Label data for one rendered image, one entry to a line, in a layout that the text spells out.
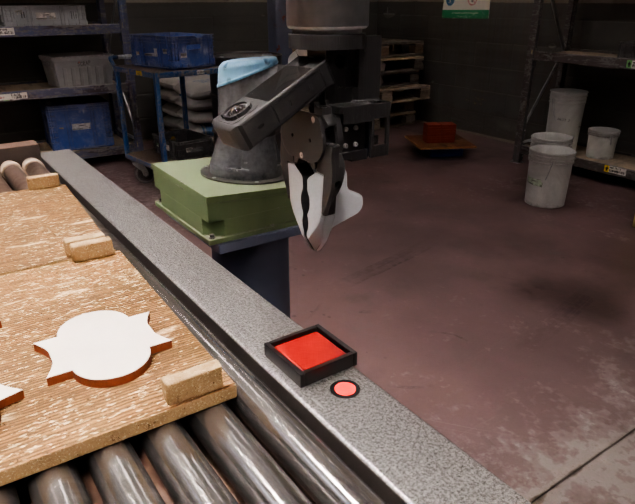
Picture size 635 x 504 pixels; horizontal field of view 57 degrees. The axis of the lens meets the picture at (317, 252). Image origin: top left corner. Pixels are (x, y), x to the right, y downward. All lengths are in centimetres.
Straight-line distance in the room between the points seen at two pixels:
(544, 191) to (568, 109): 116
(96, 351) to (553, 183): 371
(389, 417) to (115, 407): 26
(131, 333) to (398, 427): 31
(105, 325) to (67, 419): 15
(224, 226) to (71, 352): 50
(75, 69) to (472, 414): 409
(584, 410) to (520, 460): 38
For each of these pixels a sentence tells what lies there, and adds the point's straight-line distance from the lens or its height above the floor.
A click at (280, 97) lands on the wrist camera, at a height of 121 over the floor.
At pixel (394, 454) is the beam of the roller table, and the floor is 91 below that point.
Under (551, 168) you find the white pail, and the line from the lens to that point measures 412.
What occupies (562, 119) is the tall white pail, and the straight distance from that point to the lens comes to 518.
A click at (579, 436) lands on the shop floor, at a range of 214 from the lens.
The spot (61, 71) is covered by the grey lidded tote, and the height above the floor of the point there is 77.
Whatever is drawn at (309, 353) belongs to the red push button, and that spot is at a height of 93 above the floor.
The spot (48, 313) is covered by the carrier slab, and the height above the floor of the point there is 94.
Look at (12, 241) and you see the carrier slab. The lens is 105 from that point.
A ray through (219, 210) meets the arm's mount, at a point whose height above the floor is 93.
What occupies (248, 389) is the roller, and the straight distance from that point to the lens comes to 63.
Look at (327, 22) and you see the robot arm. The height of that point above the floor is 127.
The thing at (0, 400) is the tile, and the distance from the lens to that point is 64.
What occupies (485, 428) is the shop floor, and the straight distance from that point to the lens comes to 207.
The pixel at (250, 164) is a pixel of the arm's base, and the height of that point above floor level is 99.
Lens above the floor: 129
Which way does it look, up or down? 24 degrees down
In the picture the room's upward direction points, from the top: straight up
